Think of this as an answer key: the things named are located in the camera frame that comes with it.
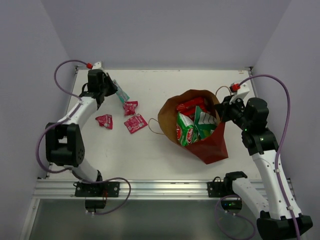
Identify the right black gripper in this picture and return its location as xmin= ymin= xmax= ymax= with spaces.
xmin=214 ymin=94 xmax=251 ymax=132

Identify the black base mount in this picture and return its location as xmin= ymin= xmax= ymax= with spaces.
xmin=73 ymin=181 xmax=120 ymax=212
xmin=207 ymin=176 xmax=243 ymax=213

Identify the green chips bag back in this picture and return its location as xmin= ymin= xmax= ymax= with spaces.
xmin=194 ymin=106 xmax=218 ymax=140

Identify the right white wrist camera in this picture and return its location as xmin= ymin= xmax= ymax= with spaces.
xmin=229 ymin=83 xmax=250 ymax=105

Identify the red paper bag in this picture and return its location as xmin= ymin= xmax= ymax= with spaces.
xmin=157 ymin=89 xmax=229 ymax=165

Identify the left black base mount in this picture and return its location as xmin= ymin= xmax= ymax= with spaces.
xmin=73 ymin=181 xmax=120 ymax=212

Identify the aluminium rail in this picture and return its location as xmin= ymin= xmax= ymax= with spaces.
xmin=31 ymin=178 xmax=292 ymax=201

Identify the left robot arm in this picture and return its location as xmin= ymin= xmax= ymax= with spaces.
xmin=45 ymin=69 xmax=118 ymax=197

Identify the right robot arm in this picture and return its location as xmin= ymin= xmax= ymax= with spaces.
xmin=216 ymin=96 xmax=313 ymax=240

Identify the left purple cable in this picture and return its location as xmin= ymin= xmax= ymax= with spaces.
xmin=36 ymin=59 xmax=132 ymax=216

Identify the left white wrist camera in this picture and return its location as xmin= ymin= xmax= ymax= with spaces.
xmin=86 ymin=61 xmax=103 ymax=70

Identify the small red candy packet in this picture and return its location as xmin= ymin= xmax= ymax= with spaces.
xmin=123 ymin=101 xmax=138 ymax=116

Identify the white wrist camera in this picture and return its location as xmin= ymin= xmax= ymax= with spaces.
xmin=86 ymin=61 xmax=103 ymax=70
xmin=229 ymin=83 xmax=250 ymax=105

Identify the green Chuba chips bag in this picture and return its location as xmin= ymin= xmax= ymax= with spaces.
xmin=176 ymin=112 xmax=199 ymax=147

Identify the teal Fox's candy bag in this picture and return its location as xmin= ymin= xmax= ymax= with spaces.
xmin=112 ymin=80 xmax=130 ymax=105

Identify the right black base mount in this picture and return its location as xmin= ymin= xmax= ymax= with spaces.
xmin=207 ymin=176 xmax=243 ymax=213

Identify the red snack bag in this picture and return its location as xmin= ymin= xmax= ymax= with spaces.
xmin=176 ymin=97 xmax=208 ymax=119

